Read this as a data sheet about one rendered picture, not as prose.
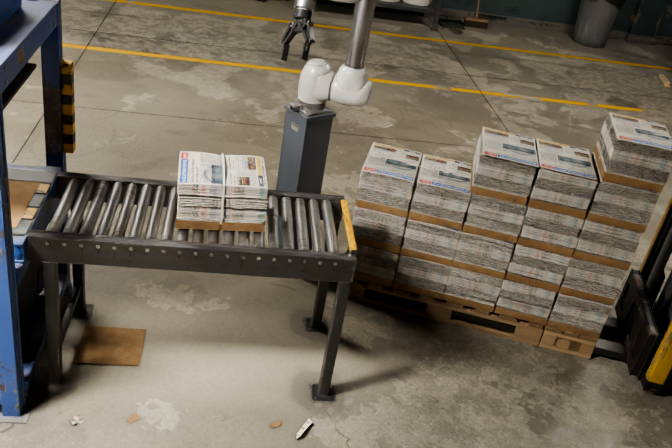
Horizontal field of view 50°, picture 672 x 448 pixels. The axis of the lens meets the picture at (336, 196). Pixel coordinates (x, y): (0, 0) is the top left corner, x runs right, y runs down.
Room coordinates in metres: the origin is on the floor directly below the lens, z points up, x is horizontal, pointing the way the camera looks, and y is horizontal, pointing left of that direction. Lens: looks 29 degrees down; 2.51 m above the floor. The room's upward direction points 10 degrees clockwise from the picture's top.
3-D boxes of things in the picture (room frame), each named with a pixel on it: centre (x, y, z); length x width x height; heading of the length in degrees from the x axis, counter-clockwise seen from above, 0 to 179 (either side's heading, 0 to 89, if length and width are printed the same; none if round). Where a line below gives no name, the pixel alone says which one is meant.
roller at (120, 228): (2.66, 0.90, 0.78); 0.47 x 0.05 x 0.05; 10
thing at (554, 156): (3.42, -1.12, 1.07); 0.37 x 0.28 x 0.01; 174
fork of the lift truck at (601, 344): (3.30, -1.23, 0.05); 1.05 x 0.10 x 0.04; 83
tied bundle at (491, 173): (3.48, -0.84, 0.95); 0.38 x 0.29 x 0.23; 174
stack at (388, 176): (3.49, -0.71, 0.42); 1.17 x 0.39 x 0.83; 83
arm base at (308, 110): (3.63, 0.23, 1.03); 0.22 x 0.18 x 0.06; 134
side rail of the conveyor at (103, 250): (2.47, 0.53, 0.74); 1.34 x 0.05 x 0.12; 100
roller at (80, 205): (2.63, 1.09, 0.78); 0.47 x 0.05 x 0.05; 10
